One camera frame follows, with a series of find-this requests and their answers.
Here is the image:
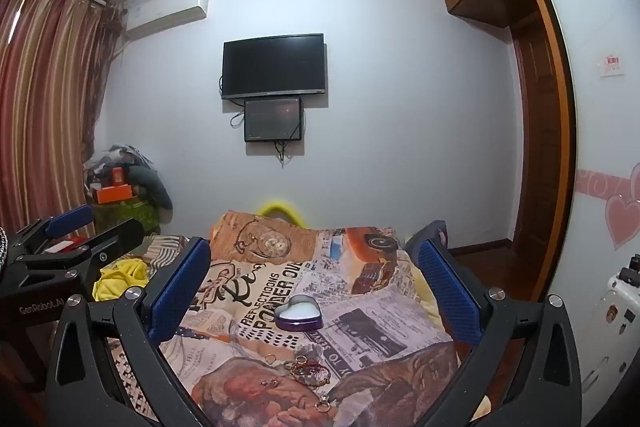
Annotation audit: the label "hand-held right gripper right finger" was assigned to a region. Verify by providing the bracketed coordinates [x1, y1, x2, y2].
[417, 221, 583, 427]

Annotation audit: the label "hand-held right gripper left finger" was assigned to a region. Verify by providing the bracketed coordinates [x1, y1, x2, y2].
[45, 237, 213, 427]

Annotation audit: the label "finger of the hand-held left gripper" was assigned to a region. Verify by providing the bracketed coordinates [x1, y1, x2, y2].
[10, 204, 96, 255]
[12, 218, 146, 282]

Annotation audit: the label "heart-shaped purple tin box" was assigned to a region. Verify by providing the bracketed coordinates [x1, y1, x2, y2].
[274, 294, 325, 333]

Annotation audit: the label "red cord beaded bracelet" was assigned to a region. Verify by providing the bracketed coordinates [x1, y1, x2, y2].
[291, 355, 322, 381]

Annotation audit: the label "brown beaded bracelet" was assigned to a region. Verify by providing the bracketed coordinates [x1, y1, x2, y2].
[306, 367, 332, 389]

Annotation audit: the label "pale yellow blanket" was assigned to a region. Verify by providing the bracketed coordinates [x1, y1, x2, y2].
[412, 274, 447, 335]

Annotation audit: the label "green patterned cloth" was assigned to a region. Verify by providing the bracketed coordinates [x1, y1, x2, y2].
[91, 199, 162, 239]

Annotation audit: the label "red flat box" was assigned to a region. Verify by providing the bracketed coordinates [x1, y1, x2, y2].
[44, 234, 97, 259]

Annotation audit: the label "striped pillow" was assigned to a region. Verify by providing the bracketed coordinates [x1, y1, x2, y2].
[135, 234, 193, 270]

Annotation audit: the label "long orange box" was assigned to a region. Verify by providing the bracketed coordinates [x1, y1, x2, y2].
[96, 185, 135, 204]

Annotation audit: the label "yellow cloth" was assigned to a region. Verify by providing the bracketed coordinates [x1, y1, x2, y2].
[92, 258, 152, 304]

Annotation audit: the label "pile of clothes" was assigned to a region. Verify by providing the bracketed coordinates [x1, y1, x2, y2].
[84, 144, 174, 210]

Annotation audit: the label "dark blue cloth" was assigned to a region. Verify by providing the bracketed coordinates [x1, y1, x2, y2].
[404, 219, 452, 254]

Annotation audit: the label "striped curtain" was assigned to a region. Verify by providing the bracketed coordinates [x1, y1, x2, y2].
[0, 0, 126, 239]

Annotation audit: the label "printed blanket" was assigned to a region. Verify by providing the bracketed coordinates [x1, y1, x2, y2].
[100, 209, 462, 427]

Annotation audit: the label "yellow fuzzy hoop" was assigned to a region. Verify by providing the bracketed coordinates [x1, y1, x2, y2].
[258, 200, 302, 221]

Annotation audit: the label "pink heart stickers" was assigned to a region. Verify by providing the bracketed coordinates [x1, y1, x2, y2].
[575, 164, 640, 251]

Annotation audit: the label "small black monitor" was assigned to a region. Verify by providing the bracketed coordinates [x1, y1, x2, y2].
[243, 97, 305, 143]

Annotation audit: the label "white sliding wardrobe door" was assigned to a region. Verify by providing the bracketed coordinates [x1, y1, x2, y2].
[529, 0, 640, 310]

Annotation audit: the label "white air conditioner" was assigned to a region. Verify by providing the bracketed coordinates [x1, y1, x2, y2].
[125, 0, 211, 40]

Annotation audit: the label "black wall television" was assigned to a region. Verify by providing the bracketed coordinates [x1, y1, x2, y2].
[222, 33, 329, 101]

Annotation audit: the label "small red wall sticker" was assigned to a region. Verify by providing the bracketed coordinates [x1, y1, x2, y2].
[598, 53, 623, 78]

